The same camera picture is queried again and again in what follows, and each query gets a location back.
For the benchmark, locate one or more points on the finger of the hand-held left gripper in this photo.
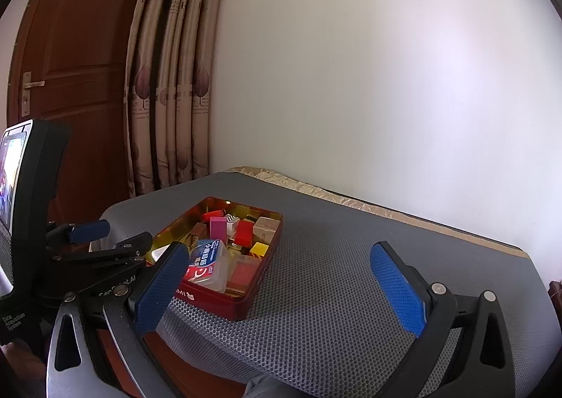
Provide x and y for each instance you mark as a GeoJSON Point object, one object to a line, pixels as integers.
{"type": "Point", "coordinates": [90, 230]}
{"type": "Point", "coordinates": [127, 246]}

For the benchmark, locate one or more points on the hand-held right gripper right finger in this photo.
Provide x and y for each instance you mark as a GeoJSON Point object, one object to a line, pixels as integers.
{"type": "Point", "coordinates": [397, 292]}

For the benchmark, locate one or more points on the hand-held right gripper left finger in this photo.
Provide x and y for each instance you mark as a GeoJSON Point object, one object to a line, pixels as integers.
{"type": "Point", "coordinates": [160, 288]}

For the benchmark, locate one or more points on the clear floss pick box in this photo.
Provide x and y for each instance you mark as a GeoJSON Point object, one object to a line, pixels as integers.
{"type": "Point", "coordinates": [208, 262]}

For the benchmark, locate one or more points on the red tin box gold inside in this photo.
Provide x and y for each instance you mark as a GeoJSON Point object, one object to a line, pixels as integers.
{"type": "Point", "coordinates": [219, 305]}

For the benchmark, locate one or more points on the magenta box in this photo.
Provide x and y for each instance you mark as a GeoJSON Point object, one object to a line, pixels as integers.
{"type": "Point", "coordinates": [218, 229]}

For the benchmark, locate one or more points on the clear box red contents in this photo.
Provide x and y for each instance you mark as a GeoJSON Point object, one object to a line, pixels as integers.
{"type": "Point", "coordinates": [243, 273]}

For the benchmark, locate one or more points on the red block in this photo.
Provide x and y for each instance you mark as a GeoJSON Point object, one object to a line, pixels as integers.
{"type": "Point", "coordinates": [213, 214]}
{"type": "Point", "coordinates": [244, 233]}

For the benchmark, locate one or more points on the black white striped box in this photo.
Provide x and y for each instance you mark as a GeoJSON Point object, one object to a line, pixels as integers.
{"type": "Point", "coordinates": [232, 220]}

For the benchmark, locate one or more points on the yellow striped block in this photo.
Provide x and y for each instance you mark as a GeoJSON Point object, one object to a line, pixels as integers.
{"type": "Point", "coordinates": [259, 248]}

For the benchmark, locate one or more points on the cardboard cube box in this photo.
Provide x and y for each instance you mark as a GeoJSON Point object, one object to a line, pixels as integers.
{"type": "Point", "coordinates": [268, 229]}

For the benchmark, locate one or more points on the grey mesh mat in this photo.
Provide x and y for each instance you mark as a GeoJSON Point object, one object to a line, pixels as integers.
{"type": "Point", "coordinates": [333, 248]}

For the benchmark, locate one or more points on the brown wooden door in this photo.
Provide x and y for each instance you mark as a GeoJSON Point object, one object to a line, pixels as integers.
{"type": "Point", "coordinates": [79, 51]}

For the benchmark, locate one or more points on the person's grey clothing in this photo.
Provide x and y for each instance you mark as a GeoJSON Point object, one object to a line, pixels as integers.
{"type": "Point", "coordinates": [268, 389]}

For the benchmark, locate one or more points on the gold tablecloth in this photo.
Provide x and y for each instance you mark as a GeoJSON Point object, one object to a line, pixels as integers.
{"type": "Point", "coordinates": [281, 178]}

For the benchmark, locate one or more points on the beige leaf print curtain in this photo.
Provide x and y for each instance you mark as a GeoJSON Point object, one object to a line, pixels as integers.
{"type": "Point", "coordinates": [175, 73]}

